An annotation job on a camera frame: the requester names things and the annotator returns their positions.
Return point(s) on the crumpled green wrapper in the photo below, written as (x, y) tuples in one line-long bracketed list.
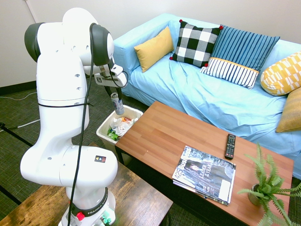
[(113, 134)]

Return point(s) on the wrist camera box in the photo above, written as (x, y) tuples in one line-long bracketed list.
[(117, 69)]

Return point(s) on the red wrapper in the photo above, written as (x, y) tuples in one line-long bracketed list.
[(127, 119)]

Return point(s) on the light blue sofa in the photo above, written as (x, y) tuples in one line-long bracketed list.
[(211, 99)]

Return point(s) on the reddish wooden coffee table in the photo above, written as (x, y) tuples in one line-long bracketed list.
[(188, 131)]

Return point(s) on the mustard yellow pillow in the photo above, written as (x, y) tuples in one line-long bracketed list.
[(155, 49)]

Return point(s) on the grey plant pot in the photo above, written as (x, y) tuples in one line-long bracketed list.
[(255, 197)]

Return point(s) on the yellow white patterned bolster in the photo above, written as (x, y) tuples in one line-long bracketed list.
[(282, 75)]

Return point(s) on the silver drink can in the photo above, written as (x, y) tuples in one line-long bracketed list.
[(117, 106)]

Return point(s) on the blue striped pillow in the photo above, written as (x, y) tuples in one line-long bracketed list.
[(242, 47)]

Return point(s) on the green fern plant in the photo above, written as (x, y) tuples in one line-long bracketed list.
[(270, 186)]

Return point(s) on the crumpled white paper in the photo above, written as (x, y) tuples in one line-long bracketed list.
[(121, 126)]

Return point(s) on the black camera tripod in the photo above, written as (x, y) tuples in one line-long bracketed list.
[(16, 136)]

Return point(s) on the yellow striped pillow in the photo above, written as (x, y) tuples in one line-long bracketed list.
[(291, 110)]

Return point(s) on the magazine beneath cover magazine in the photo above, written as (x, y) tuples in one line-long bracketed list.
[(211, 200)]

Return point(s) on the black white checkered pillow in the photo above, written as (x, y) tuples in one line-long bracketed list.
[(196, 43)]

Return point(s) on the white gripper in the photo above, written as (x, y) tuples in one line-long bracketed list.
[(108, 81)]

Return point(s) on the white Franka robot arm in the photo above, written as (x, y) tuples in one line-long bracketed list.
[(61, 94)]

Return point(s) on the business magazine with dark cover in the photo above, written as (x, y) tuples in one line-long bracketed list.
[(204, 174)]

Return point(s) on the white plastic trash bin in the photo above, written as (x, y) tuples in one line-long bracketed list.
[(108, 146)]

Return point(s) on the dark rustic wooden table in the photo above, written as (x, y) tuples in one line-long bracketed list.
[(141, 202)]

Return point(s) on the black remote control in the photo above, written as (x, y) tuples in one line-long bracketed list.
[(230, 146)]

